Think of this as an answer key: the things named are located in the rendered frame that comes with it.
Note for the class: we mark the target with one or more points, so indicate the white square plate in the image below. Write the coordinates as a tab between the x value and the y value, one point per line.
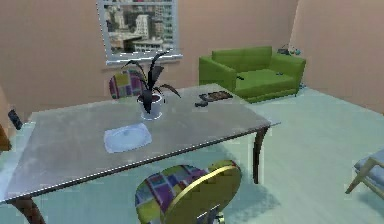
127	137

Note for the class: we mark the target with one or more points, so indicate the brown wooden furniture edge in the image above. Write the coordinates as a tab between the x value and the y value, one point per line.
3	138

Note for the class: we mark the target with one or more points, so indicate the dark plant in white pot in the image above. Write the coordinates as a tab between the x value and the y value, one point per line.
150	96

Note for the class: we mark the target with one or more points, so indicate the small black remote control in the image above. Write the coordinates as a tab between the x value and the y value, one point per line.
201	104

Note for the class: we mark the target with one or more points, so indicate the green sofa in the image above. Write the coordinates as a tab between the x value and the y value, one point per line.
256	71

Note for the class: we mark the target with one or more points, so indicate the dark side table with items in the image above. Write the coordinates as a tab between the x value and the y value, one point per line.
288	51

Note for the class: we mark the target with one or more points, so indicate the grey metal dining table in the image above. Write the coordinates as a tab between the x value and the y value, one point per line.
76	146

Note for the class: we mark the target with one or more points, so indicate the black wall device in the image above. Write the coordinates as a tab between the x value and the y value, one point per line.
15	119

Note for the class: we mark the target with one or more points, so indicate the colourful patchwork round chair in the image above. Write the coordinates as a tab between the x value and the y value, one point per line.
125	85
190	196

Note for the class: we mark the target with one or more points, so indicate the blue cushioned wooden chair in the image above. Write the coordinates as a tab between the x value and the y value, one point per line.
370	173

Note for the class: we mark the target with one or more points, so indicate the small black object on sofa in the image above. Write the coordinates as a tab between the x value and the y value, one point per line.
240	78

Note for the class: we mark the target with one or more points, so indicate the white framed window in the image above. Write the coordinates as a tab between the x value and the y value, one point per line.
140	28

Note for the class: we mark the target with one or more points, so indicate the black flat remote control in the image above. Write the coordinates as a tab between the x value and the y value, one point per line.
216	96

